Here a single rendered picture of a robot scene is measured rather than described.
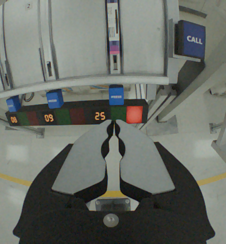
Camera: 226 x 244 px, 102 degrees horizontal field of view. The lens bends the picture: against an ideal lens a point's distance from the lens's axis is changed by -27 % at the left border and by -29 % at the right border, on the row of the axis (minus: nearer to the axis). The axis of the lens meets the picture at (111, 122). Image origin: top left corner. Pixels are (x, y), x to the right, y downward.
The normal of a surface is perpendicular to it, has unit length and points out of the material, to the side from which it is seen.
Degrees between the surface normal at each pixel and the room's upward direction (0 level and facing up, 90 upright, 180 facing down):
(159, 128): 0
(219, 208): 0
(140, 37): 45
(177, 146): 0
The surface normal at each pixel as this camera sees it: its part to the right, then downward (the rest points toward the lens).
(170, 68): -0.03, 0.52
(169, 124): -0.05, -0.23
